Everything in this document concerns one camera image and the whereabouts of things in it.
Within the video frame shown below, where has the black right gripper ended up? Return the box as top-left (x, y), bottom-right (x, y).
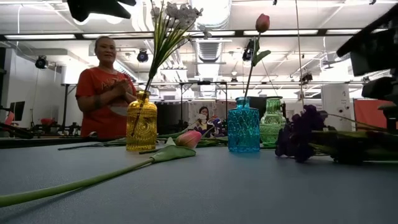
top-left (362, 77), bottom-right (398, 101)

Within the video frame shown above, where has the pink artificial tulip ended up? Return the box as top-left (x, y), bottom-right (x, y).
top-left (243, 13), bottom-right (272, 100)
top-left (0, 129), bottom-right (203, 208)

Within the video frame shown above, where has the green glass vase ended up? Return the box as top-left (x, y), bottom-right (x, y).
top-left (259, 96), bottom-right (289, 147)

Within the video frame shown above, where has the yellow glass vase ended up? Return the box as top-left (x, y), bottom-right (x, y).
top-left (126, 90), bottom-right (159, 152)

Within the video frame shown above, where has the blue glass vase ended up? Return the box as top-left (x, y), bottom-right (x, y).
top-left (227, 96), bottom-right (261, 154)

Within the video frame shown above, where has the orange-red partition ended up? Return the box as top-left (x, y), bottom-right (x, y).
top-left (353, 98), bottom-right (394, 129)

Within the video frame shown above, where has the white column cabinet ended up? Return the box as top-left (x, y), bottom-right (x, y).
top-left (321, 83), bottom-right (355, 131)

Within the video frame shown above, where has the person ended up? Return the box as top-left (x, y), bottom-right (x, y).
top-left (75, 35), bottom-right (137, 139)
top-left (194, 105), bottom-right (215, 138)

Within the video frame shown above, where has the black screen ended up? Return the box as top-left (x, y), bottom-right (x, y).
top-left (248, 95), bottom-right (287, 121)

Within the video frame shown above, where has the black partition panel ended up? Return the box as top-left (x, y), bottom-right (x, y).
top-left (155, 101), bottom-right (189, 135)

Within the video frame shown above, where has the black slanted bar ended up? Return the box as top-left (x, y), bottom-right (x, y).
top-left (0, 121), bottom-right (34, 139)

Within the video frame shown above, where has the blue-grey table mat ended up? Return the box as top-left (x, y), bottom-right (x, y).
top-left (0, 142), bottom-right (398, 224)

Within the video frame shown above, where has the black ceiling-hung camera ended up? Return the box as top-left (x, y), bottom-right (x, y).
top-left (34, 55), bottom-right (49, 70)
top-left (241, 39), bottom-right (259, 62)
top-left (136, 49), bottom-right (149, 63)

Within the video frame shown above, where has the thin hanging cable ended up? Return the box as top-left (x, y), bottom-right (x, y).
top-left (294, 0), bottom-right (305, 111)

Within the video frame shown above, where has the silver air duct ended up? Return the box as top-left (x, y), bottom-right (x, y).
top-left (188, 0), bottom-right (233, 63)

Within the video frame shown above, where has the black background table frame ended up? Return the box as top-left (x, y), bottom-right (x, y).
top-left (61, 82), bottom-right (78, 126)

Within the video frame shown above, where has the black background rig frame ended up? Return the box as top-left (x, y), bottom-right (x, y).
top-left (178, 80), bottom-right (393, 125)

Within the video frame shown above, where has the black ceiling light rail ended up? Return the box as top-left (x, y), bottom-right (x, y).
top-left (0, 29), bottom-right (363, 40)

